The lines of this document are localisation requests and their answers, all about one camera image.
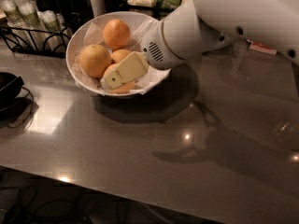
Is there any green packet stack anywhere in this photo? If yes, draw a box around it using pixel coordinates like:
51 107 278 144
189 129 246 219
155 0 182 9

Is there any white paper bowl liner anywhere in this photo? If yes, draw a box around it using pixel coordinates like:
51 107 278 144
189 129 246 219
73 17 171 95

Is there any white cylindrical container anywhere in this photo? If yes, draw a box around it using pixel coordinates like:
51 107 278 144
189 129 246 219
86 0 107 19

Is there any small middle orange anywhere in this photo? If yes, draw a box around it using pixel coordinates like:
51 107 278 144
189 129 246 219
111 49 131 63

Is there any black pan with wire stand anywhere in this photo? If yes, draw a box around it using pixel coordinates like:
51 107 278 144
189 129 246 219
0 72 35 128

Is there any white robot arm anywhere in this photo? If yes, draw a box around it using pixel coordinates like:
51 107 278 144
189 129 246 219
140 0 299 70

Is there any white bowl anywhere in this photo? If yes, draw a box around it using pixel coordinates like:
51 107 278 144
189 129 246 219
65 10 172 98

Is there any middle paper cup stack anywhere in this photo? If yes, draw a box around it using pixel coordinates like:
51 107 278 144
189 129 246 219
19 3 40 28

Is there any left paper cup stack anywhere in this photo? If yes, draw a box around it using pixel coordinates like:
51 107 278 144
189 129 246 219
1 0 24 28

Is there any paper cup stack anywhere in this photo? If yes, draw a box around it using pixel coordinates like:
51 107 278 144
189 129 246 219
19 3 40 28
1 0 24 28
37 10 64 53

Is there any black wire cup rack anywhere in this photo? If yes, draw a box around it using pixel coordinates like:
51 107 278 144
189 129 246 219
0 13 79 58

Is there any right paper cup stack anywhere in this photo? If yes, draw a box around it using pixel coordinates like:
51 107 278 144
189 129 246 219
37 10 64 53

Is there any red white card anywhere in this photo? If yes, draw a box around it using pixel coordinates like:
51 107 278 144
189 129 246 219
249 42 278 55

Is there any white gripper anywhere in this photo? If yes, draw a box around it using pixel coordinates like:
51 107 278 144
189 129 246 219
100 21 185 90

